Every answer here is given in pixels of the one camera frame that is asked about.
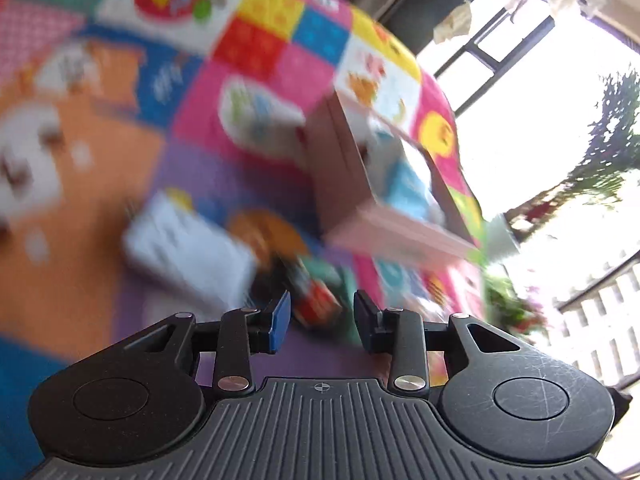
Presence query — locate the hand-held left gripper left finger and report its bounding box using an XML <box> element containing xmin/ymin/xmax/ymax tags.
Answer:
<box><xmin>122</xmin><ymin>290</ymin><xmax>292</xmax><ymax>395</ymax></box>

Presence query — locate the green tree outside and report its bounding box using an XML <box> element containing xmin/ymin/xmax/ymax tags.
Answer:
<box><xmin>570</xmin><ymin>72</ymin><xmax>640</xmax><ymax>211</ymax></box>

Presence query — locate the pink cardboard box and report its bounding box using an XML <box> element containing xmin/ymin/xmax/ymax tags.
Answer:
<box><xmin>306</xmin><ymin>92</ymin><xmax>481</xmax><ymax>273</ymax></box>

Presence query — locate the white plastic packet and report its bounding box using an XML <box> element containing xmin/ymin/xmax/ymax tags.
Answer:
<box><xmin>122</xmin><ymin>192</ymin><xmax>258</xmax><ymax>311</ymax></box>

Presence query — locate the crochet doll with red hat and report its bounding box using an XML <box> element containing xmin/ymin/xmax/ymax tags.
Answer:
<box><xmin>252</xmin><ymin>252</ymin><xmax>358</xmax><ymax>331</ymax></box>

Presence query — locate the dark window frame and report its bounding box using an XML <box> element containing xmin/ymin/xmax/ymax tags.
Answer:
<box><xmin>415</xmin><ymin>10</ymin><xmax>557</xmax><ymax>121</ymax></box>

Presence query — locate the hanging pale towel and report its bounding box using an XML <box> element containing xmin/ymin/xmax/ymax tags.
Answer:
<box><xmin>432</xmin><ymin>2</ymin><xmax>473</xmax><ymax>44</ymax></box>

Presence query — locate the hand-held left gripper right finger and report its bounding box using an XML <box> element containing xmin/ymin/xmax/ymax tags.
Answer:
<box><xmin>353</xmin><ymin>290</ymin><xmax>521</xmax><ymax>395</ymax></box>

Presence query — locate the flowering balcony plant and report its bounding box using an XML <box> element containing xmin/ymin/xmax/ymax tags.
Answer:
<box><xmin>485</xmin><ymin>272</ymin><xmax>547</xmax><ymax>337</ymax></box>

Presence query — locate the colourful cartoon play mat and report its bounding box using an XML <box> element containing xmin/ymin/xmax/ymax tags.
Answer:
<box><xmin>0</xmin><ymin>0</ymin><xmax>488</xmax><ymax>461</ymax></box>

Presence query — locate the white picket fence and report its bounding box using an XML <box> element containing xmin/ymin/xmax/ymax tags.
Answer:
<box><xmin>547</xmin><ymin>260</ymin><xmax>640</xmax><ymax>386</ymax></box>

